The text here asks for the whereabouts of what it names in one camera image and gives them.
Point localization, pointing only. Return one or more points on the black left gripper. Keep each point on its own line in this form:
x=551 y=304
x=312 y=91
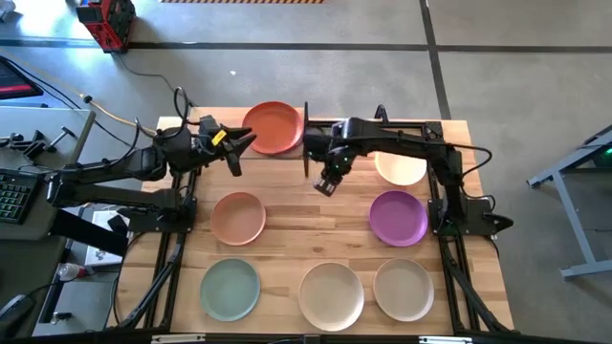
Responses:
x=206 y=128

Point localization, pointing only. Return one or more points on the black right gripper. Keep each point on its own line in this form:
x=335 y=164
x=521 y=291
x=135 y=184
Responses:
x=334 y=155

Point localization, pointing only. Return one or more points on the red-orange plate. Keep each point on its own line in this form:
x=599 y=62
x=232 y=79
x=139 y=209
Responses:
x=275 y=126

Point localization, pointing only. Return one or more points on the pale peach plate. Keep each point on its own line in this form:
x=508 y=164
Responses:
x=401 y=172

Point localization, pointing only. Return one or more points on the salmon plate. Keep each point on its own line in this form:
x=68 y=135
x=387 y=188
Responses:
x=238 y=219

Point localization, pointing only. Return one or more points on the purple plate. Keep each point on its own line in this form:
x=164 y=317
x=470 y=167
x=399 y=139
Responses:
x=399 y=220

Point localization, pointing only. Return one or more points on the large beige plate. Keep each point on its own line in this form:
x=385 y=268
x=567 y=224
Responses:
x=331 y=294

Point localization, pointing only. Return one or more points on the grey-beige plate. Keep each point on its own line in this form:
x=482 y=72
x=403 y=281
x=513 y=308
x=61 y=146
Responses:
x=404 y=290

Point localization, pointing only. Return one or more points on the sage green plate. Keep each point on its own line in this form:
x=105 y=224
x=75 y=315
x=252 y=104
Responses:
x=229 y=290

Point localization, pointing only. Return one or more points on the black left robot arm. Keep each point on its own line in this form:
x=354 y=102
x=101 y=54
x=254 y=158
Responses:
x=143 y=160

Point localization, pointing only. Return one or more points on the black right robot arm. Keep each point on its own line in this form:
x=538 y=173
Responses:
x=397 y=138

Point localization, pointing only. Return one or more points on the yellow tag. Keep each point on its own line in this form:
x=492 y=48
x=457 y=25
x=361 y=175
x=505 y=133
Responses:
x=218 y=137

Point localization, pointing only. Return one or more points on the red and black tool box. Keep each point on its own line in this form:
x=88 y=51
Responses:
x=107 y=21

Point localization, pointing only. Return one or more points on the white cardboard box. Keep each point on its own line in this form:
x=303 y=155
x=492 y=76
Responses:
x=107 y=260

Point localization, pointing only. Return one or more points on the black flat bar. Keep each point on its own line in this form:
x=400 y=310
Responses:
x=86 y=232

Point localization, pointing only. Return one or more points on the black desk clamp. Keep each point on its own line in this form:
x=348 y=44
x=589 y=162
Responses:
x=34 y=145

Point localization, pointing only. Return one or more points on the grey desk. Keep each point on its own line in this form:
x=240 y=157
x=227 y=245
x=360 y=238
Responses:
x=28 y=119

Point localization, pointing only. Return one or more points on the clear bottle with red cap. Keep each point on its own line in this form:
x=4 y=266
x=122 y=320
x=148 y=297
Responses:
x=69 y=272

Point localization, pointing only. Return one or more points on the black keyboard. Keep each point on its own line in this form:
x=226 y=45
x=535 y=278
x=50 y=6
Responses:
x=16 y=196

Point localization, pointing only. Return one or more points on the black computer mouse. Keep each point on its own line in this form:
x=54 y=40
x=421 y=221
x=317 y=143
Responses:
x=14 y=313

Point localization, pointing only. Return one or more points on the black aluminium rig frame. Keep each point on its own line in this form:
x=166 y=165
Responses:
x=239 y=340

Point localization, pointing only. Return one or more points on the silver metal bracket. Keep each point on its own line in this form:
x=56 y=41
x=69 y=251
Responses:
x=444 y=339
x=179 y=338

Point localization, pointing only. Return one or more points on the grey metal table frame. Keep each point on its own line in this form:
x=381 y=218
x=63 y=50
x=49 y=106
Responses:
x=585 y=270

